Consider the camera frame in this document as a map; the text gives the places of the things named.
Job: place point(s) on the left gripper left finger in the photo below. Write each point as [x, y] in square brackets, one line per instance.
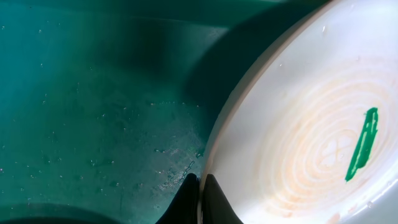
[183, 208]

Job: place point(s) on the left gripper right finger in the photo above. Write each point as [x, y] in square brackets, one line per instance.
[215, 206]

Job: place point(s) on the light blue plate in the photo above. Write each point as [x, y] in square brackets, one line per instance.
[309, 134]

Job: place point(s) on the teal plastic tray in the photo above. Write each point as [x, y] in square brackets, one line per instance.
[107, 106]

